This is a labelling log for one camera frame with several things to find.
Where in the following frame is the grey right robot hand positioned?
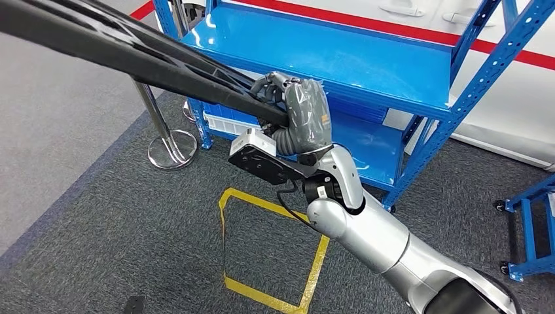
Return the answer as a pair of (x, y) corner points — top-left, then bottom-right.
(250, 71), (334, 157)

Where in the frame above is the long black plastic part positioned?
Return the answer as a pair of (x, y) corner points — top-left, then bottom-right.
(0, 0), (291, 129)

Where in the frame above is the blue metal shelf rack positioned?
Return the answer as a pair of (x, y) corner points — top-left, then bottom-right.
(151, 0), (555, 213)

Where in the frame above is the blue wheeled shelf rack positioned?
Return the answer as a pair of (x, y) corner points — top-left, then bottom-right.
(494, 173), (555, 283)

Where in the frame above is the blue ribbed plastic crate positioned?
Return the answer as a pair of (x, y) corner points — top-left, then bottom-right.
(327, 93), (389, 124)

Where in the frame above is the chrome stanchion with chrome base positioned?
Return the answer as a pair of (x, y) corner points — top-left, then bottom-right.
(130, 80), (198, 171)

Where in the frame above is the chrome stanchion with dark head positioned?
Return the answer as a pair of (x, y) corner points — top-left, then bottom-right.
(171, 0), (197, 123)

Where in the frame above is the white car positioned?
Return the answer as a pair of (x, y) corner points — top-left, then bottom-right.
(182, 0), (555, 172)

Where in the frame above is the red barrier belt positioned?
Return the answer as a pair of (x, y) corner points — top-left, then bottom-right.
(130, 0), (555, 73)

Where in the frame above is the small black flat plate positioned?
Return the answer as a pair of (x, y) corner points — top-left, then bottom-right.
(123, 295), (147, 314)

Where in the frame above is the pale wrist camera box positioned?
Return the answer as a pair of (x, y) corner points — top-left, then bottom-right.
(228, 128), (278, 158)

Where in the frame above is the thin black camera cable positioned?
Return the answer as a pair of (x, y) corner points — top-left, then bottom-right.
(276, 182), (319, 230)

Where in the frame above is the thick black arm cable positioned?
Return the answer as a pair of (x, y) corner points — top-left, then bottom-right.
(476, 268), (524, 314)

